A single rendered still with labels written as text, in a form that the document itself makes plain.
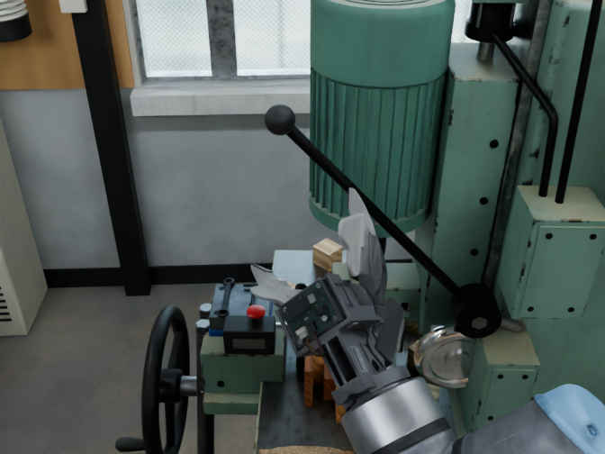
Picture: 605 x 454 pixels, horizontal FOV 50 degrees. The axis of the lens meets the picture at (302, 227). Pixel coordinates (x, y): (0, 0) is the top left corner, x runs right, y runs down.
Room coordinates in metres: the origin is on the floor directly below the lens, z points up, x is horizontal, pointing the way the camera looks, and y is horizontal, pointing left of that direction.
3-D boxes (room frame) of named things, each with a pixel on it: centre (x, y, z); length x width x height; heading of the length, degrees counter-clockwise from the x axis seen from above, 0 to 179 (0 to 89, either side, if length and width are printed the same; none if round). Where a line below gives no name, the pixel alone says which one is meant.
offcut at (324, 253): (1.07, -0.05, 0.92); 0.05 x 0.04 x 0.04; 46
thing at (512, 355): (0.65, -0.28, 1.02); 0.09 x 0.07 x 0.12; 179
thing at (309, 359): (0.79, -0.01, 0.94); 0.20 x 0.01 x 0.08; 179
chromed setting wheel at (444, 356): (0.69, -0.22, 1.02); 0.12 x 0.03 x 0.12; 89
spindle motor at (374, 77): (0.81, -0.10, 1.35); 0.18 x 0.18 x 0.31
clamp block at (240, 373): (0.82, 0.10, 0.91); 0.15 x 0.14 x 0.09; 179
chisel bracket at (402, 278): (0.81, -0.12, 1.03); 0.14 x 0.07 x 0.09; 89
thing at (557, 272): (0.66, -0.31, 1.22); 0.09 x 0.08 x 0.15; 89
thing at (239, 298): (0.81, 0.10, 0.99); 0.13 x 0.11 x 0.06; 179
